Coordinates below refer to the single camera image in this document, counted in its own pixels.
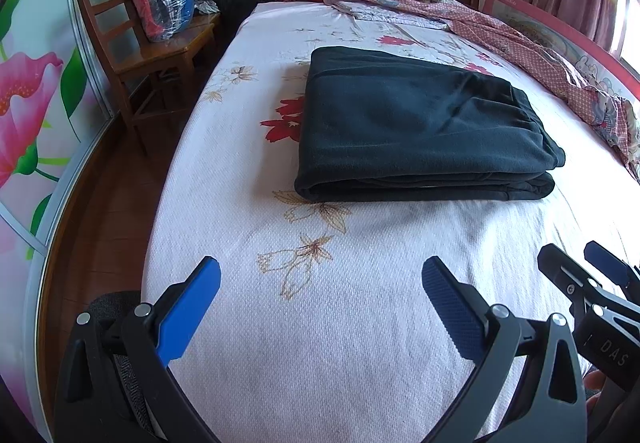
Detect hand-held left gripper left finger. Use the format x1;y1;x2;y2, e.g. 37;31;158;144
52;255;222;443

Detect floral wardrobe door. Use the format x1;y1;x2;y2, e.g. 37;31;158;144
0;0;118;424

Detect person's right hand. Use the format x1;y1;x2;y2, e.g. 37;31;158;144
584;368;610;426

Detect pink bed guard rail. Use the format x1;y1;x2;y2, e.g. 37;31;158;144
481;0;640;98

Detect pink patterned quilt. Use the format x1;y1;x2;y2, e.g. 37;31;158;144
322;0;640;181

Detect window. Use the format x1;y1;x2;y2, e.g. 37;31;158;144
612;0;640;68

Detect wooden chair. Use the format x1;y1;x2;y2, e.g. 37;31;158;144
75;0;217;158

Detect dark navy pants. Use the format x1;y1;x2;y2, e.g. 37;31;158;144
294;46;567;204

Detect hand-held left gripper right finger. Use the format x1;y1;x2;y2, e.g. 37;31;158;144
421;255;588;443

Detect bed with white floral sheet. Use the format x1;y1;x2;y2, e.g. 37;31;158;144
141;0;640;443

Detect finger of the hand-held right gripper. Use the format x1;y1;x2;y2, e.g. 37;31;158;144
583;240;640;294
537;243;603;319

